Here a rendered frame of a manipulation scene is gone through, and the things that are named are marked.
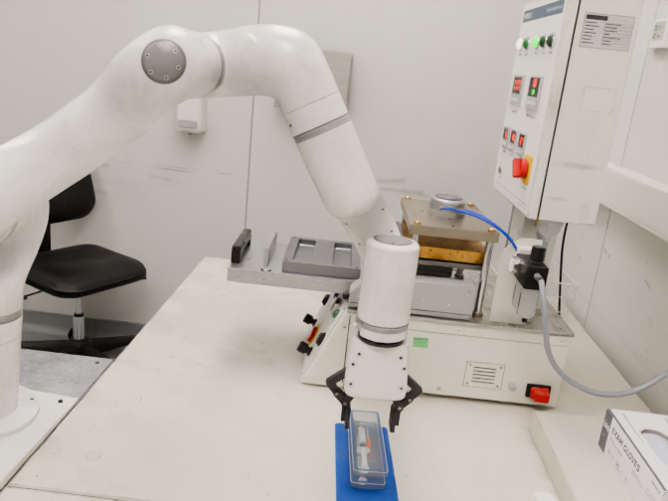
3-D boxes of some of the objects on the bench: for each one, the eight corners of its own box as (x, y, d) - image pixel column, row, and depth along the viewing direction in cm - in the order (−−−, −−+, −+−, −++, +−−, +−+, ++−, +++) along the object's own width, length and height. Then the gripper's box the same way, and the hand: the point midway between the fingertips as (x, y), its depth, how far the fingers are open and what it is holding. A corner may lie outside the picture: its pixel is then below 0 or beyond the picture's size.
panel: (310, 323, 165) (348, 264, 160) (301, 378, 136) (346, 308, 131) (304, 319, 165) (341, 260, 160) (292, 374, 136) (338, 303, 131)
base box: (516, 344, 167) (528, 281, 162) (560, 420, 131) (577, 344, 126) (311, 322, 167) (317, 259, 162) (298, 393, 131) (306, 314, 126)
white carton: (664, 451, 115) (674, 415, 113) (734, 543, 93) (749, 500, 91) (596, 443, 115) (605, 407, 113) (650, 533, 93) (662, 489, 91)
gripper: (430, 325, 108) (417, 418, 113) (327, 316, 107) (317, 411, 112) (438, 344, 100) (422, 443, 105) (327, 334, 100) (317, 434, 105)
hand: (369, 418), depth 108 cm, fingers open, 7 cm apart
